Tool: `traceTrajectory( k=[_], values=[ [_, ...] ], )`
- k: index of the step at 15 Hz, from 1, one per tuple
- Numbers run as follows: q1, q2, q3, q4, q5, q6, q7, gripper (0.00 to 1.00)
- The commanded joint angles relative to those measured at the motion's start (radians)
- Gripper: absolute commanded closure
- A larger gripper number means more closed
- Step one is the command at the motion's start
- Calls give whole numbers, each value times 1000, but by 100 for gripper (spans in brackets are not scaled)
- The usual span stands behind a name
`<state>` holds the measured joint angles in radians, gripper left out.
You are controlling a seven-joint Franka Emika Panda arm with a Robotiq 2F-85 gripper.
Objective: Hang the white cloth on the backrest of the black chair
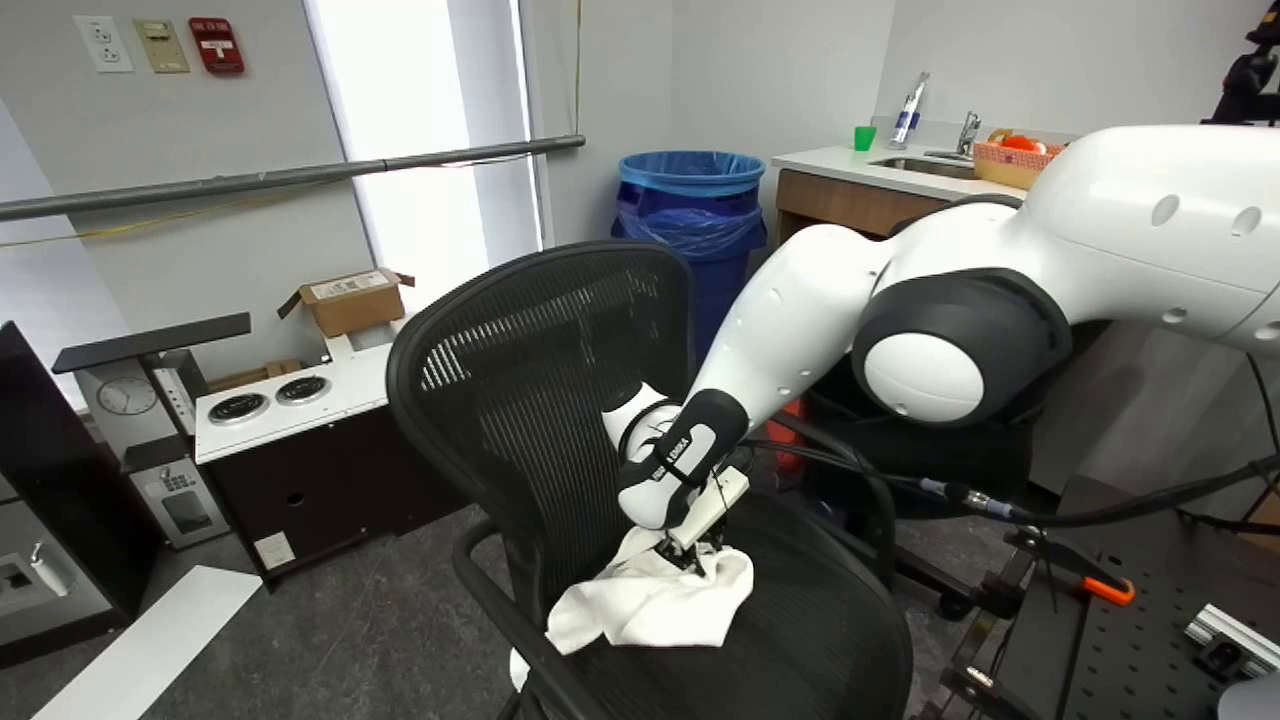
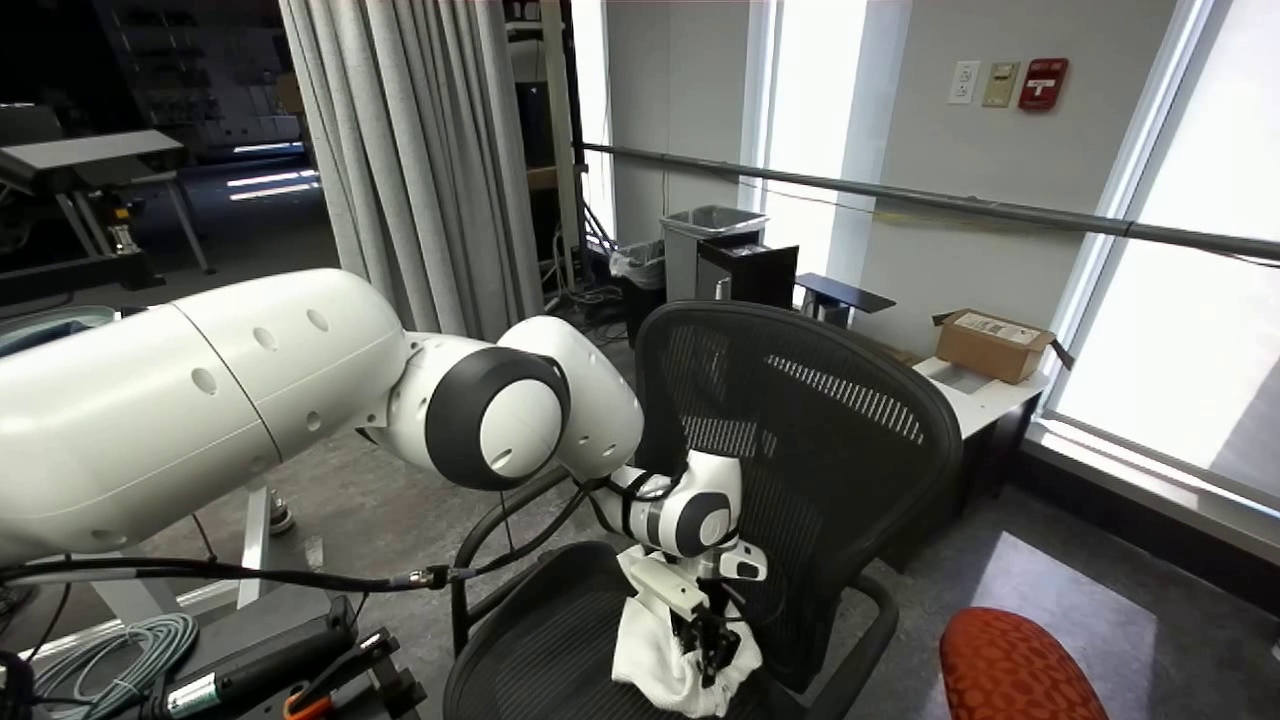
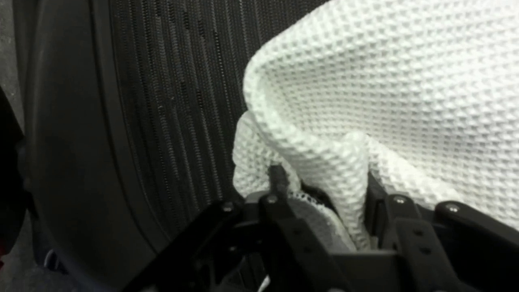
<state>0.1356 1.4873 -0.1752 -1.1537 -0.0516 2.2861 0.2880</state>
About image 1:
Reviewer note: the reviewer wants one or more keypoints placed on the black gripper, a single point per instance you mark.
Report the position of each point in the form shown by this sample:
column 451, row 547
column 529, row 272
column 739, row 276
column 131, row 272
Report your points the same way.
column 699, row 547

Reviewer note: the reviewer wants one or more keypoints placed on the white waffle cloth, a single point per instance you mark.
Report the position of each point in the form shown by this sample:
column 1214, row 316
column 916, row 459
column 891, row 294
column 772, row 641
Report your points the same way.
column 641, row 603

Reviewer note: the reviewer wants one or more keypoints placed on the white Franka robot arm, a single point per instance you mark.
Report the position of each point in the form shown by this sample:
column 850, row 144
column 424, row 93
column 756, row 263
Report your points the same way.
column 1147, row 226

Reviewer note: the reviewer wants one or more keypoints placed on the black mesh office chair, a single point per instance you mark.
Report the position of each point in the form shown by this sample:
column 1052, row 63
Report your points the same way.
column 534, row 373

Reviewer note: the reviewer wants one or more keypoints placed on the blue trash bin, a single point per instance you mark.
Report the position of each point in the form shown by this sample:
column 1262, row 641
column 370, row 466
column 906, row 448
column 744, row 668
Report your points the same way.
column 693, row 214

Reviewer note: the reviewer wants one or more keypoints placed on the white counter with wood cabinet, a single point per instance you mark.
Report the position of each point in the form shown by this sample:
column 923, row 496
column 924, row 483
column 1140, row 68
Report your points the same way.
column 853, row 195

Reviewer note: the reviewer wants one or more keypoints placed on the orange black bar clamp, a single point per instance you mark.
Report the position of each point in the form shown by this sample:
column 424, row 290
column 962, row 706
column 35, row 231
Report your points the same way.
column 1084, row 576

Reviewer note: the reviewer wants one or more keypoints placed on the white table with round holes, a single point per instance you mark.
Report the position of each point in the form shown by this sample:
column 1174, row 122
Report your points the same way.
column 334, row 394

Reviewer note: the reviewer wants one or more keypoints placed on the brown cardboard box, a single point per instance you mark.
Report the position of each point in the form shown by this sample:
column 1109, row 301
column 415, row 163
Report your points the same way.
column 348, row 305

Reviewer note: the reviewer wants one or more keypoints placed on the green cup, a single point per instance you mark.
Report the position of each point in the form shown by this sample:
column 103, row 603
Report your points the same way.
column 866, row 136

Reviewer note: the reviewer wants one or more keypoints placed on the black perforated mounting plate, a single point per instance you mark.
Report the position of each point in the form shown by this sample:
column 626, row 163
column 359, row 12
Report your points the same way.
column 1132, row 641

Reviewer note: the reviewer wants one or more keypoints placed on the blue white caulk tube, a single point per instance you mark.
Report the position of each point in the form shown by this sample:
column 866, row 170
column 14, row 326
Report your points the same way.
column 911, row 111

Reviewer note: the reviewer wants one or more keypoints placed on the chrome sink faucet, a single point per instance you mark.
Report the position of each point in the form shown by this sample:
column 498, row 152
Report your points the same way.
column 971, row 135

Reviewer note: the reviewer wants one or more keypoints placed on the wooden box with orange items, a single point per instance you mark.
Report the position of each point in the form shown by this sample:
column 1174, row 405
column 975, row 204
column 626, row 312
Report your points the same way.
column 1014, row 163

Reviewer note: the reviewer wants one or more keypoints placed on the silver aluminium extrusion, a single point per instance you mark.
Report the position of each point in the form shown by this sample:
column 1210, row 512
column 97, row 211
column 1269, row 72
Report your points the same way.
column 1235, row 641

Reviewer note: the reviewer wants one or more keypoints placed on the white floor board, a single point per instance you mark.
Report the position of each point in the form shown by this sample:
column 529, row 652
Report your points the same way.
column 147, row 647

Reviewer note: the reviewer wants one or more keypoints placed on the grey machine with black top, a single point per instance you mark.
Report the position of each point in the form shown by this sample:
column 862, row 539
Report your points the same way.
column 147, row 401

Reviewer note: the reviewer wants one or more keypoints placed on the red fire alarm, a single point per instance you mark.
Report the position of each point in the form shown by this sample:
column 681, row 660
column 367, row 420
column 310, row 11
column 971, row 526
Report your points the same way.
column 216, row 45

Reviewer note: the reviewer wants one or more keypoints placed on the grey horizontal wall rail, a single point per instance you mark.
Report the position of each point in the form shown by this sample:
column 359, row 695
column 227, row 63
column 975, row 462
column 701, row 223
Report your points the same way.
column 265, row 177

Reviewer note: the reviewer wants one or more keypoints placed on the beige wall thermostat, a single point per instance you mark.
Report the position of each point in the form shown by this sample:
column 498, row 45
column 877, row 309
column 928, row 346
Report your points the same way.
column 162, row 45

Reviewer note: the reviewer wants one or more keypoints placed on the white light switch plate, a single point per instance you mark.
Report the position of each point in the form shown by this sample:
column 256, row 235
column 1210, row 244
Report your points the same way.
column 103, row 42

